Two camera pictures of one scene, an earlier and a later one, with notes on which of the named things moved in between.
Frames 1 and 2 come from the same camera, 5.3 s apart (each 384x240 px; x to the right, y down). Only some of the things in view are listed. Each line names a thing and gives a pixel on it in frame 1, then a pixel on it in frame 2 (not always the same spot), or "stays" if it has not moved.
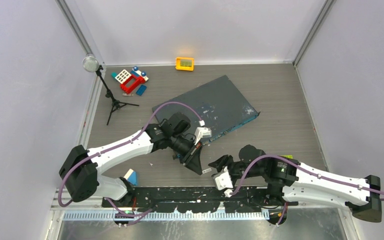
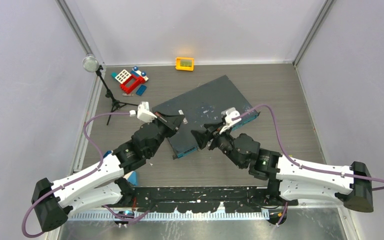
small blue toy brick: [141, 90] stays
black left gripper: [194, 164] to [172, 123]
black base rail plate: [201, 199] stays
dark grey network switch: [220, 103] stays
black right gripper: [221, 162] to [202, 137]
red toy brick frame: [138, 81] stays
